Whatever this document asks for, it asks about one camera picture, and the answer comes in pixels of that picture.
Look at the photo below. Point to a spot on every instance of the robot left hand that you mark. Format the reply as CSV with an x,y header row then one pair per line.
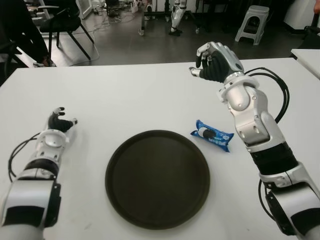
x,y
58,123

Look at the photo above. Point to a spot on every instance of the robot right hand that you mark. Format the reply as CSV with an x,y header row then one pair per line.
x,y
220,62

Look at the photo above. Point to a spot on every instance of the blue Oreo cookie pack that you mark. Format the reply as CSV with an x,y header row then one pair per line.
x,y
215,136

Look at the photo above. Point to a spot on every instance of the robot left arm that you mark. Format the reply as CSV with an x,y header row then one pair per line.
x,y
37,175

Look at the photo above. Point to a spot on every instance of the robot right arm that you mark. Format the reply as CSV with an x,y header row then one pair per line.
x,y
260,130

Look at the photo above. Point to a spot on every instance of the white plastic stool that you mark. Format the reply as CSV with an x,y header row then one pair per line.
x,y
252,25

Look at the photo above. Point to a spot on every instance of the white humanoid robot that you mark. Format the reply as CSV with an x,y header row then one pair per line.
x,y
176,17

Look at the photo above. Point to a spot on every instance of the black mesh chair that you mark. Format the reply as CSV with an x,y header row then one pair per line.
x,y
10,53

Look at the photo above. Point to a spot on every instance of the white side table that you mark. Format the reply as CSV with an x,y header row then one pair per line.
x,y
308,58

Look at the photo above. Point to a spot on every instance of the black chair with grey armrests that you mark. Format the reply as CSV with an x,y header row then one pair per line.
x,y
63,25

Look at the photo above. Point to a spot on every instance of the person in black clothes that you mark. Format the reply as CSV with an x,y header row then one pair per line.
x,y
25,30

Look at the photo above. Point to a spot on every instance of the white bag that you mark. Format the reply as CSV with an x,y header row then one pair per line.
x,y
135,6

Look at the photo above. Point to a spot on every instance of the round dark brown tray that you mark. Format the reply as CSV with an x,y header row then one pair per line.
x,y
157,180

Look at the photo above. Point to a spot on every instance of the white framed panel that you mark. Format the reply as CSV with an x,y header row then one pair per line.
x,y
86,8

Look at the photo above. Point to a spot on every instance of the black wheeled metal frame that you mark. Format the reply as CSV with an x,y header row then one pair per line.
x,y
143,21

